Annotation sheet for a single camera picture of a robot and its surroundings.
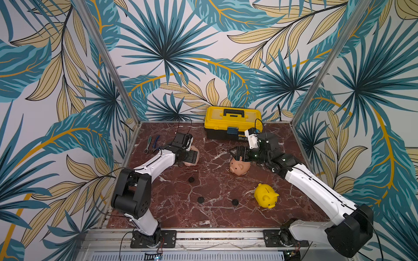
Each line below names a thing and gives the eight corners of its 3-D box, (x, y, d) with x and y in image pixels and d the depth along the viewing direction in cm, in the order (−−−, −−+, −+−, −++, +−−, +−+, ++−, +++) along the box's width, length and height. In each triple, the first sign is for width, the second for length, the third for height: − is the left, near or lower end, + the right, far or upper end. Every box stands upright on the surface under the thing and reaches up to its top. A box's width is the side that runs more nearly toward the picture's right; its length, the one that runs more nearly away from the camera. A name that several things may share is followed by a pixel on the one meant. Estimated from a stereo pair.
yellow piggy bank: (256, 210, 84) (261, 204, 76) (252, 190, 90) (257, 182, 83) (274, 210, 84) (281, 204, 76) (269, 190, 91) (275, 182, 83)
